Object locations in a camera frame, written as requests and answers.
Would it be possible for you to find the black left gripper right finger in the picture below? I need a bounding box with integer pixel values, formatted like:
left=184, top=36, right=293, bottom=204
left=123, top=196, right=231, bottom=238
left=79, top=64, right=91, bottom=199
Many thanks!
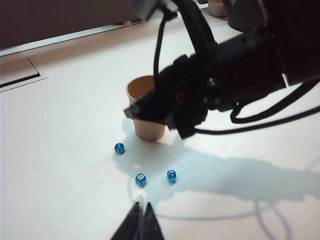
left=143, top=201, right=166, bottom=240

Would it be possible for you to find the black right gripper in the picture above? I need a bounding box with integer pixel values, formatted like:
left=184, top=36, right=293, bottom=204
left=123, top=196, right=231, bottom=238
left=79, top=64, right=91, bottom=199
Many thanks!
left=123, top=44, right=235, bottom=140

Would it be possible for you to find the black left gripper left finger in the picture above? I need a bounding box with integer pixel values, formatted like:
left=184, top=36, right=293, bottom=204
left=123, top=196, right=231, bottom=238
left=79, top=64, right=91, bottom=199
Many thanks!
left=109, top=201, right=145, bottom=240

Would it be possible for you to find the brown paper cup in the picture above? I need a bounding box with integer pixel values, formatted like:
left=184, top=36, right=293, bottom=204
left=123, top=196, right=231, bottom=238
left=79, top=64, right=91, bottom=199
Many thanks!
left=126, top=75, right=167, bottom=143

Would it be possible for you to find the small beige paper cup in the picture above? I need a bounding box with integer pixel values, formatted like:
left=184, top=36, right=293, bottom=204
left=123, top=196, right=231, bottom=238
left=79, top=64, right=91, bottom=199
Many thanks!
left=208, top=0, right=232, bottom=18

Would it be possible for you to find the blue translucent die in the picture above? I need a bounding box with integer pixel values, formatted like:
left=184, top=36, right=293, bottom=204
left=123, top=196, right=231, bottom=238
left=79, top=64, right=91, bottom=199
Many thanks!
left=114, top=142, right=126, bottom=155
left=166, top=169, right=178, bottom=183
left=135, top=173, right=148, bottom=187

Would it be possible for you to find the dark grey box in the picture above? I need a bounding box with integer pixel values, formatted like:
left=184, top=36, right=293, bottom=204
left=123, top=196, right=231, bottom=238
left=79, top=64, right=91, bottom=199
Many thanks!
left=129, top=0, right=163, bottom=21

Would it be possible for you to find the wide brown desk partition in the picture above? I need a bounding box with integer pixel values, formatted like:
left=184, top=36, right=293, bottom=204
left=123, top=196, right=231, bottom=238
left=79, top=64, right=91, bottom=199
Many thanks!
left=0, top=0, right=141, bottom=51

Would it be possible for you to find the long black cable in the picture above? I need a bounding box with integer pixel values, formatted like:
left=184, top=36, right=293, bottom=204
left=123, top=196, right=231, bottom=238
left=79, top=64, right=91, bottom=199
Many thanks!
left=193, top=106, right=320, bottom=135

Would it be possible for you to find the black looped cable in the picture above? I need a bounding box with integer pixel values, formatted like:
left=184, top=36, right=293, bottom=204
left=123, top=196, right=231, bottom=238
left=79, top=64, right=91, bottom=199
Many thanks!
left=229, top=81, right=320, bottom=125

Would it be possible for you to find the thin black cable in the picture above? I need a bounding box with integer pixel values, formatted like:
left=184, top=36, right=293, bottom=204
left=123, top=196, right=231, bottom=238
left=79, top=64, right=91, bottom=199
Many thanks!
left=152, top=4, right=179, bottom=86

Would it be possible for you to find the thick black cable sleeve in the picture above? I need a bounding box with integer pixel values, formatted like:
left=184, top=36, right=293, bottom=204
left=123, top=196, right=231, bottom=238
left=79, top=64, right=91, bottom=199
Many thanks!
left=174, top=0, right=218, bottom=55

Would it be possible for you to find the silver partition base rail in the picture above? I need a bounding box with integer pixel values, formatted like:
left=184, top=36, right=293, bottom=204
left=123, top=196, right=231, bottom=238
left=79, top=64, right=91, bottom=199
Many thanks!
left=0, top=19, right=142, bottom=59

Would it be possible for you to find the white table cable flap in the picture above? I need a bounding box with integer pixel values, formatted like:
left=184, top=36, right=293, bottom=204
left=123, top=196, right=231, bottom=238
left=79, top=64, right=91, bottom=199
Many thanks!
left=0, top=58, right=50, bottom=93

